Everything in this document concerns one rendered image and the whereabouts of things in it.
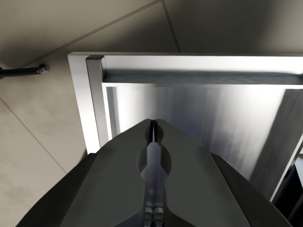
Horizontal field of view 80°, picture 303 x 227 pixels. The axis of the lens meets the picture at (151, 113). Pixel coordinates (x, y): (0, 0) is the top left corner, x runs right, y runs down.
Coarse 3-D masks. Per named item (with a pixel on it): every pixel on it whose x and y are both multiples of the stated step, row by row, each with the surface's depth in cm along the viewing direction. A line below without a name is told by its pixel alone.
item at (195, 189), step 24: (168, 144) 10; (192, 144) 10; (168, 168) 9; (192, 168) 8; (216, 168) 8; (168, 192) 7; (192, 192) 7; (216, 192) 7; (168, 216) 7; (192, 216) 6; (216, 216) 6; (240, 216) 6
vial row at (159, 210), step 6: (150, 210) 36; (156, 210) 36; (162, 210) 36; (150, 216) 35; (156, 216) 35; (162, 216) 35; (144, 222) 34; (150, 222) 34; (156, 222) 34; (162, 222) 34
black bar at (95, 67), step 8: (88, 56) 22; (96, 56) 22; (104, 56) 23; (88, 64) 21; (96, 64) 21; (104, 64) 23; (88, 72) 22; (96, 72) 22; (104, 72) 23; (96, 80) 22; (96, 88) 23; (96, 96) 23; (96, 104) 24; (104, 104) 24; (96, 112) 24; (104, 112) 24; (96, 120) 25; (104, 120) 25; (96, 128) 26; (104, 128) 25; (104, 136) 26; (104, 144) 27
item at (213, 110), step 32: (128, 96) 25; (160, 96) 25; (192, 96) 25; (224, 96) 25; (256, 96) 25; (288, 96) 25; (128, 128) 28; (192, 128) 28; (224, 128) 28; (256, 128) 28; (288, 128) 26; (160, 160) 31; (256, 160) 31; (288, 160) 26; (160, 192) 34
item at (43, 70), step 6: (42, 66) 110; (0, 72) 100; (6, 72) 101; (12, 72) 101; (18, 72) 102; (24, 72) 103; (30, 72) 104; (36, 72) 105; (42, 72) 112; (0, 78) 103
